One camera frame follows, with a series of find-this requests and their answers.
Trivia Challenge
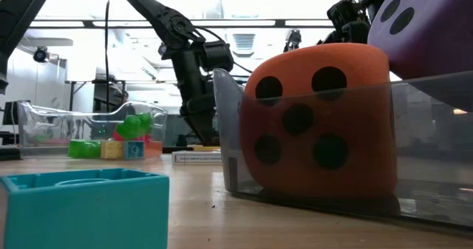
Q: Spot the magenta toy brick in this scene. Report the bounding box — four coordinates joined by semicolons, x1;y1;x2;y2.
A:
112;130;153;143

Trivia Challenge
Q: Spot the small yellow cube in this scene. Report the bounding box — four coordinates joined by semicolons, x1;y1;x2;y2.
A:
100;140;124;160

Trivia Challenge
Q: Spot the teal toy cube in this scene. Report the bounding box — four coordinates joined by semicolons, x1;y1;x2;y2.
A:
123;140;146;160
0;167;171;249

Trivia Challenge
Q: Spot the blue playing card box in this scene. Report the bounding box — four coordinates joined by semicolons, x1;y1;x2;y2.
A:
171;150;223;166

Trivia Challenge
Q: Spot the black aluminium table frame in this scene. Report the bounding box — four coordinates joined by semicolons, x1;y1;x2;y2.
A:
0;145;24;162

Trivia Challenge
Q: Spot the orange foam die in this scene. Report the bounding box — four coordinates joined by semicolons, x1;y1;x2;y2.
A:
239;42;402;205

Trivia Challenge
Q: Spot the orange toy piece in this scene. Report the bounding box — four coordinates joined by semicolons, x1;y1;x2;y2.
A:
143;140;164;159

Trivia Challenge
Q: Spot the black hanging device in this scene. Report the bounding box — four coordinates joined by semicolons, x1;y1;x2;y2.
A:
283;29;302;53

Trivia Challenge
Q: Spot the clear plastic container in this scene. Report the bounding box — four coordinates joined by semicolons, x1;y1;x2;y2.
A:
16;100;169;160

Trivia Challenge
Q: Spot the black monitor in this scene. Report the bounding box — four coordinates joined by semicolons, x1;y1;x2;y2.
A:
1;100;19;126

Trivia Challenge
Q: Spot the black round wall camera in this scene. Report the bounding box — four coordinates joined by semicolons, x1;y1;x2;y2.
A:
32;46;51;64

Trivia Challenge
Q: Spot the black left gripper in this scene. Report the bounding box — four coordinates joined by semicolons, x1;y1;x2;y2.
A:
170;40;235;147

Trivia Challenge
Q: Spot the purple foam die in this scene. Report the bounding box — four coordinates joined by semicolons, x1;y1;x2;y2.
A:
367;0;473;112

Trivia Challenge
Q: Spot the short green toy brick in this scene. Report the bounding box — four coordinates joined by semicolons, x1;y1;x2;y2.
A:
67;139;102;160

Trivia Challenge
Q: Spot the dark folding table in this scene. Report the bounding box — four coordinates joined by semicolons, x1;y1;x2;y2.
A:
65;78;129;113

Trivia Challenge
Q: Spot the grey translucent plastic bin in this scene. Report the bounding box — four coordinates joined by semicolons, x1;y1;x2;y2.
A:
212;67;473;230

